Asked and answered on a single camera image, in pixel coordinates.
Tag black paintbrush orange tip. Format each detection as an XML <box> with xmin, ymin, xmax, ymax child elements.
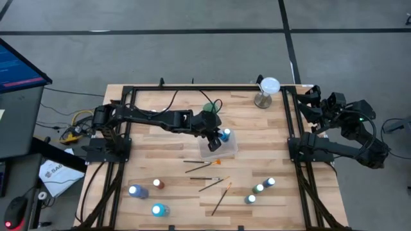
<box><xmin>198</xmin><ymin>175</ymin><xmax>231</xmax><ymax>193</ymax></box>

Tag yellow plug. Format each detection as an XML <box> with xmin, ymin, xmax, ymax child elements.
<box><xmin>59</xmin><ymin>133</ymin><xmax>81</xmax><ymax>144</ymax></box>

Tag grey chair leg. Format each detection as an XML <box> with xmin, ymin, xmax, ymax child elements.
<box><xmin>383</xmin><ymin>115</ymin><xmax>411</xmax><ymax>135</ymax></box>

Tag black monitor blue screen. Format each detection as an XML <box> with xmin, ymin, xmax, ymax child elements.
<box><xmin>0</xmin><ymin>37</ymin><xmax>53</xmax><ymax>94</ymax></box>

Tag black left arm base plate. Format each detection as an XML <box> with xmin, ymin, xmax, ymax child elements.
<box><xmin>85</xmin><ymin>137</ymin><xmax>132</xmax><ymax>164</ymax></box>

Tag large cyan paint bottle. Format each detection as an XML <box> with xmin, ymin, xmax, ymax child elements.
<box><xmin>151</xmin><ymin>203</ymin><xmax>171</xmax><ymax>218</ymax></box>

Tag pale green cup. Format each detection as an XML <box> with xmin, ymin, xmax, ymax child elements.
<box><xmin>202</xmin><ymin>101</ymin><xmax>219</xmax><ymax>114</ymax></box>

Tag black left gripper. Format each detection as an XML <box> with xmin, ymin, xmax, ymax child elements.
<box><xmin>191</xmin><ymin>110</ymin><xmax>225</xmax><ymax>153</ymax></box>

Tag black floor cable loop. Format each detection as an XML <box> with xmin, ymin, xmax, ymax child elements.
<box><xmin>380</xmin><ymin>117</ymin><xmax>411</xmax><ymax>160</ymax></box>

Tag black desk bar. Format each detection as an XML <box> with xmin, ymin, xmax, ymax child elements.
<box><xmin>30</xmin><ymin>137</ymin><xmax>88</xmax><ymax>173</ymax></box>

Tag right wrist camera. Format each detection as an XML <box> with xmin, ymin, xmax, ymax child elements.
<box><xmin>328</xmin><ymin>92</ymin><xmax>346</xmax><ymax>108</ymax></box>

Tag clear glass with white lid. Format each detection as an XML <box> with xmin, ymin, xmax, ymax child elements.
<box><xmin>253</xmin><ymin>76</ymin><xmax>281</xmax><ymax>109</ymax></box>

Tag yellow cable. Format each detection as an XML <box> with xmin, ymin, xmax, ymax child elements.
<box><xmin>71</xmin><ymin>110</ymin><xmax>94</xmax><ymax>126</ymax></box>

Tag large blue paint bottle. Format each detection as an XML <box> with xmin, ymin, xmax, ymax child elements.
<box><xmin>128</xmin><ymin>184</ymin><xmax>150</xmax><ymax>200</ymax></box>

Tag thin black floor cable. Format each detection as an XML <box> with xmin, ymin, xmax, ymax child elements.
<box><xmin>43</xmin><ymin>87</ymin><xmax>106</xmax><ymax>98</ymax></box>

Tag black aluminium rig frame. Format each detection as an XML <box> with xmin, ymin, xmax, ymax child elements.
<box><xmin>75</xmin><ymin>83</ymin><xmax>349</xmax><ymax>231</ymax></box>

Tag black fan brush orange bristles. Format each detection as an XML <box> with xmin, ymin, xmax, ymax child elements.
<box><xmin>184</xmin><ymin>158</ymin><xmax>222</xmax><ymax>174</ymax></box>

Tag black computer mouse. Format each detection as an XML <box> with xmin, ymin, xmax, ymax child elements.
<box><xmin>3</xmin><ymin>196</ymin><xmax>28</xmax><ymax>230</ymax></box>

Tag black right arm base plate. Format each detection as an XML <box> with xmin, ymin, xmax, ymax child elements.
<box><xmin>287</xmin><ymin>136</ymin><xmax>335</xmax><ymax>164</ymax></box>

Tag clear plastic bin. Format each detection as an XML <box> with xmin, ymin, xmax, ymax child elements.
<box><xmin>197</xmin><ymin>130</ymin><xmax>239</xmax><ymax>160</ymax></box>

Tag white printed paper sheet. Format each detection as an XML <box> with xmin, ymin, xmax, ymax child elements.
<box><xmin>38</xmin><ymin>148</ymin><xmax>86</xmax><ymax>198</ymax></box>

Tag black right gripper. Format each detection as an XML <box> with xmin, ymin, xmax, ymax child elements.
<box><xmin>297</xmin><ymin>85</ymin><xmax>341</xmax><ymax>134</ymax></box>

